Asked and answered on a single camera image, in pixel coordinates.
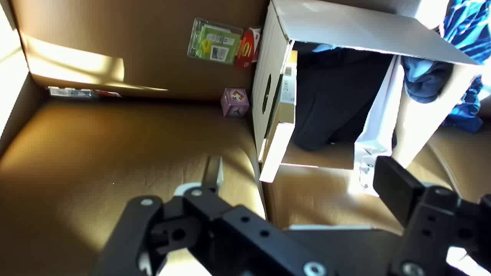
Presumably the large brown cardboard enclosure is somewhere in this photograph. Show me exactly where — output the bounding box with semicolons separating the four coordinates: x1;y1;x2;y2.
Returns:
0;0;491;276

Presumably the white printed label strip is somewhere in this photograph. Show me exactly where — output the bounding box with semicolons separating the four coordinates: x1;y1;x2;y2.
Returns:
47;86;121;100

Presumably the green label sticker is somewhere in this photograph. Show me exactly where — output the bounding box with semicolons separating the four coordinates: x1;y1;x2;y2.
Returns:
187;18;242;64

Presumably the large white open cardboard box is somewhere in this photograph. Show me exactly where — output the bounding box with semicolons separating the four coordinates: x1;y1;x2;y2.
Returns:
251;0;477;195

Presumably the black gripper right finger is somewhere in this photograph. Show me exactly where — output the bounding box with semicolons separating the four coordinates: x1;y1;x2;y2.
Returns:
372;156;491;276

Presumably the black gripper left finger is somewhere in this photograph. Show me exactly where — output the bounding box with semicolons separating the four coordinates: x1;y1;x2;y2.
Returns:
93;156;328;276

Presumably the red yellow sticker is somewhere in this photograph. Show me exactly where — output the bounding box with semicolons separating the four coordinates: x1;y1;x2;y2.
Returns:
234;27;260;69

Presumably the small purple cube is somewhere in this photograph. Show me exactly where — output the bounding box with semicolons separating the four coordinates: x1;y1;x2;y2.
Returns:
220;87;249;116

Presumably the blue cloth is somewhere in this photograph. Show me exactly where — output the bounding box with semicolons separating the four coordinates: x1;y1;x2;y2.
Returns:
400;0;491;135

